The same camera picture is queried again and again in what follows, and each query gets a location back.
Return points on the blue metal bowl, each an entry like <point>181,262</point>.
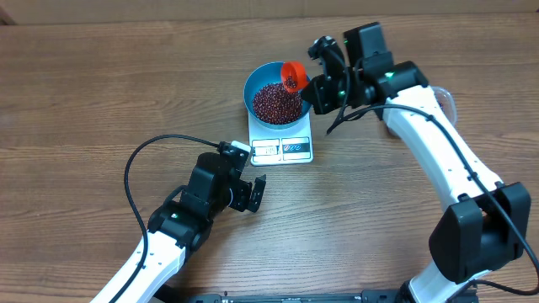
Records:
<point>266,74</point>

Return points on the red beans in bowl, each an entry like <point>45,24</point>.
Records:
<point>273,104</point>

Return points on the white digital kitchen scale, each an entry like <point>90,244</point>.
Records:
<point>270,146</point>

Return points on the red scoop with blue handle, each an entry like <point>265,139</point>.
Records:
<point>293,76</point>

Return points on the clear plastic food container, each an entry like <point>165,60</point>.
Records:
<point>446,103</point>

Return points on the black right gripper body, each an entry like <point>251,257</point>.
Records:
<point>341,93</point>

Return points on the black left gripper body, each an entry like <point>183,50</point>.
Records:
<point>240,194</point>

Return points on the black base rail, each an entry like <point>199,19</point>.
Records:
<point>170,295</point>

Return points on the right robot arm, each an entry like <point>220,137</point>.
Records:
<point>484,221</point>

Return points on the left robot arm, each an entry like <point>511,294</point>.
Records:
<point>181,225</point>

